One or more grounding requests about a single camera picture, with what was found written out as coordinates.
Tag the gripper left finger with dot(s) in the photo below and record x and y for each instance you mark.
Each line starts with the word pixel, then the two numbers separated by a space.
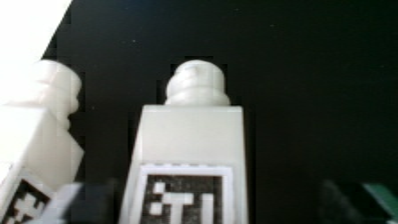
pixel 83 205

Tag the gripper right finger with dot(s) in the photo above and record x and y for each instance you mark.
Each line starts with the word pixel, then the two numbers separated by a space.
pixel 358 203

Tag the white leg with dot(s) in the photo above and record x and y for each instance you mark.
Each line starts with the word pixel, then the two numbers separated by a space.
pixel 188 179
pixel 40 151

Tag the white marker sheet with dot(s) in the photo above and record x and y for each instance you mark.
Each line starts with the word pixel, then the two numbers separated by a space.
pixel 30 21

